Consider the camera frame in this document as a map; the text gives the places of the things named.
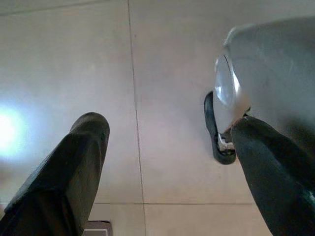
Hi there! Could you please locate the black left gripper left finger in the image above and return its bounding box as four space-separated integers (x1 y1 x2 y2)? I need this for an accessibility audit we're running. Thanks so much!
0 112 111 236

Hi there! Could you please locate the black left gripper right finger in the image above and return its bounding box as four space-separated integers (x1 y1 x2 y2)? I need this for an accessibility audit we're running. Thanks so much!
231 116 315 236

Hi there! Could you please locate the grey floor mat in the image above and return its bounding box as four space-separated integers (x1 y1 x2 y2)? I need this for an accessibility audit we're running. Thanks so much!
83 220 114 236

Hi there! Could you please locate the black robot left foot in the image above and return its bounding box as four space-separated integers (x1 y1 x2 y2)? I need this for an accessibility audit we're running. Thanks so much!
203 91 237 165

